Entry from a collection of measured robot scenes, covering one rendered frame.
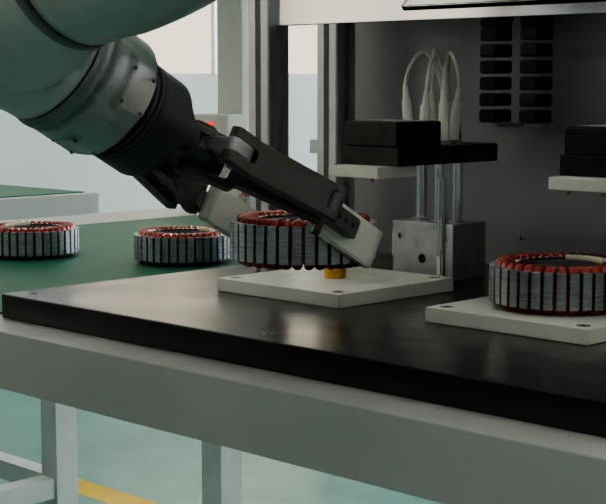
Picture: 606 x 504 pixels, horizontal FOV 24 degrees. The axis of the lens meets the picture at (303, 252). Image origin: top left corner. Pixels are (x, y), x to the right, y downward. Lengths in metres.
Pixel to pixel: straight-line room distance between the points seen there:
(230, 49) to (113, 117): 1.46
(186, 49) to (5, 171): 1.17
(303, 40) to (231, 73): 5.24
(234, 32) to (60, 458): 0.94
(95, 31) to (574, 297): 0.44
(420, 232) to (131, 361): 0.39
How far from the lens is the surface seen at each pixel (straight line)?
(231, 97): 2.39
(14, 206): 2.68
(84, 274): 1.59
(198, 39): 7.13
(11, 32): 0.86
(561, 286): 1.09
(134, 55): 0.95
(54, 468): 2.87
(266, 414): 1.01
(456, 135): 1.39
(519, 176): 1.48
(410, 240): 1.40
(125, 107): 0.94
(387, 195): 1.59
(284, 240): 1.06
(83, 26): 0.84
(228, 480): 2.50
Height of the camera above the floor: 0.96
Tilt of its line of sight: 7 degrees down
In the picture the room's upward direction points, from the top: straight up
